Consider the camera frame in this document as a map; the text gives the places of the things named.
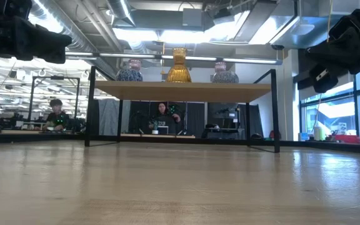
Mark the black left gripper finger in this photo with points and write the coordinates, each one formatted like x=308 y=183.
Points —
x=52 y=47

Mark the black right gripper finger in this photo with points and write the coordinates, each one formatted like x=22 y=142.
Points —
x=339 y=50

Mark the blue patterned round candle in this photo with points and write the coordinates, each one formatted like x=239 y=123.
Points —
x=129 y=75
x=225 y=77

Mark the amber ribbed glass candlestick holder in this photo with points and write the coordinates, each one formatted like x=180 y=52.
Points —
x=178 y=72

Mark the person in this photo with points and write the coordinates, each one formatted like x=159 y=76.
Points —
x=57 y=120
x=164 y=122

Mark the long LED strip light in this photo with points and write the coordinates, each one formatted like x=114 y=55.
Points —
x=127 y=55

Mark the white plastic bottle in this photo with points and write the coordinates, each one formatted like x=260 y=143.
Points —
x=317 y=134

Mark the red plastic bin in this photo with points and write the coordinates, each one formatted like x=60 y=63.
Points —
x=347 y=139

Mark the grey curtain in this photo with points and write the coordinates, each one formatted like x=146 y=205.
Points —
x=111 y=117

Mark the wooden shelf with black legs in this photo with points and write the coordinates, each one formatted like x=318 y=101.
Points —
x=183 y=92

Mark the wooden background table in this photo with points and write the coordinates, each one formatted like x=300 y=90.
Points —
x=167 y=136

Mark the black background rig frame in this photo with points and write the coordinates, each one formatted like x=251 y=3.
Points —
x=55 y=77

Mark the black aluminium table frame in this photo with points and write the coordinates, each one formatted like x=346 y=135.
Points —
x=223 y=142

